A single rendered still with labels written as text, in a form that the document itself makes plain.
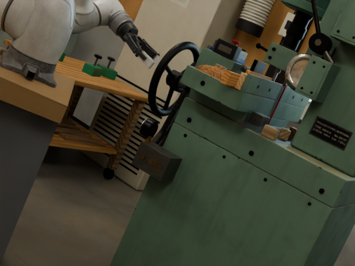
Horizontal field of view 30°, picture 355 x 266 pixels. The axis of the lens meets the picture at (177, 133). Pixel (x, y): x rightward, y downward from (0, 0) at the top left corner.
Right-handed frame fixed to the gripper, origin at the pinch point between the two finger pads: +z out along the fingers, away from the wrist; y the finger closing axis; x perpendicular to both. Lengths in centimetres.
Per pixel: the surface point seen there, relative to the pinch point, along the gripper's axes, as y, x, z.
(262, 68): -9.0, -30.3, 36.4
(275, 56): -15, -37, 39
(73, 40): 127, 70, -123
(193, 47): -11.3, -18.1, 12.8
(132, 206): 82, 86, 3
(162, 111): -12.3, 5.8, 21.4
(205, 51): -17.6, -21.6, 20.5
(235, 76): -43, -29, 45
